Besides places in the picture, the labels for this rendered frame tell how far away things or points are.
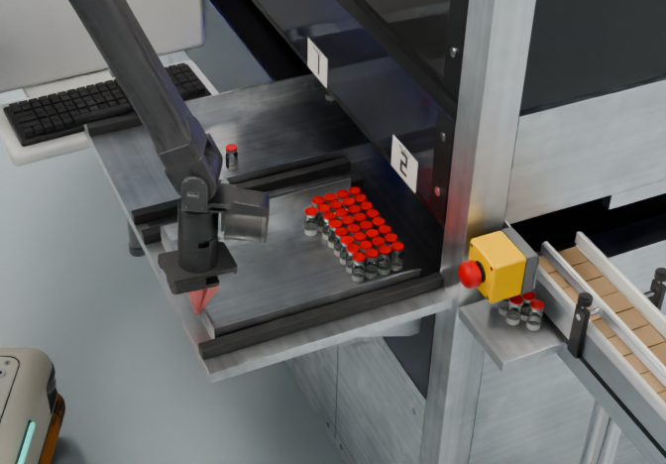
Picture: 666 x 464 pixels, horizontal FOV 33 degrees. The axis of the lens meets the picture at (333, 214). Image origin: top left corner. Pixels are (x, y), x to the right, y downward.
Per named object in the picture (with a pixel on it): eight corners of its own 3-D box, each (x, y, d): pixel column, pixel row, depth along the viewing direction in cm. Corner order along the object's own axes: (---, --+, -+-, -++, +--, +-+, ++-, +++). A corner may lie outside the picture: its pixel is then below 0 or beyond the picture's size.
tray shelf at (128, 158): (316, 81, 227) (316, 72, 226) (495, 294, 178) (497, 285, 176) (84, 133, 211) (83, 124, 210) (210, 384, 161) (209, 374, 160)
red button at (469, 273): (476, 272, 164) (479, 251, 162) (490, 289, 162) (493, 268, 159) (453, 279, 163) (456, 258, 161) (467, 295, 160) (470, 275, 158)
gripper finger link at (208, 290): (219, 323, 166) (220, 275, 160) (172, 333, 163) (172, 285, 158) (204, 294, 171) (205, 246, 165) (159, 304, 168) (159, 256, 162)
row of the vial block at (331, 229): (321, 215, 189) (321, 194, 186) (367, 281, 176) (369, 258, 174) (309, 219, 188) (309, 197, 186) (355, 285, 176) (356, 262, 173)
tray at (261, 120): (326, 84, 223) (327, 69, 220) (386, 154, 204) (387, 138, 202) (163, 121, 211) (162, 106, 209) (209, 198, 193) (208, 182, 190)
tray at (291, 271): (349, 193, 194) (350, 177, 192) (419, 286, 176) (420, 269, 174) (162, 242, 183) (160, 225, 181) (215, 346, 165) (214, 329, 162)
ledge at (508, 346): (533, 291, 178) (535, 283, 177) (581, 345, 169) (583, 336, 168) (457, 316, 174) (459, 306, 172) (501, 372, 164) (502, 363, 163)
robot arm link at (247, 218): (191, 142, 155) (180, 176, 148) (274, 150, 155) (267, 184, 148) (190, 211, 162) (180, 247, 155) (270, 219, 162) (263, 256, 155)
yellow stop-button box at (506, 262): (505, 262, 169) (511, 225, 164) (531, 291, 164) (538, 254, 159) (463, 276, 166) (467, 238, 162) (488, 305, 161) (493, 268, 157)
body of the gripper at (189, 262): (238, 277, 162) (239, 236, 158) (170, 291, 158) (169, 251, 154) (222, 250, 167) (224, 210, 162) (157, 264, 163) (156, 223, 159)
